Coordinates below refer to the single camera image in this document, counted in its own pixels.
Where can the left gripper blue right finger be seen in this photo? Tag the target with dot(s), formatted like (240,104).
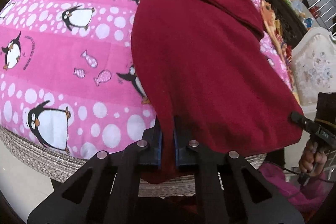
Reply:
(228,188)

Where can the person's right hand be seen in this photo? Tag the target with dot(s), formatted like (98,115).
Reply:
(312,162)

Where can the metal stair railing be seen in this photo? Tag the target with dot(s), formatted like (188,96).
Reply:
(323,11)

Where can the orange patterned blanket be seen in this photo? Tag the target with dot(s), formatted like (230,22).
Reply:
(274,30)

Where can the pink sleeve forearm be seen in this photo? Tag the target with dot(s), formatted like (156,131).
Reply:
(306,199)

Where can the white upholstered chair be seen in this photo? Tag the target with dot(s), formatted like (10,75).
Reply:
(313,65)

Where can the dark red sweater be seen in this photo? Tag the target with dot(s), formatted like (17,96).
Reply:
(199,61)

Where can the pink penguin blanket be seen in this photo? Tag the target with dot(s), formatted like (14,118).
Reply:
(68,81)

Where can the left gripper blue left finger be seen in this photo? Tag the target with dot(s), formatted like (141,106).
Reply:
(105,189)

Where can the dark carved wooden cabinet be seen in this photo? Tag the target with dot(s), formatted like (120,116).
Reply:
(293,29)

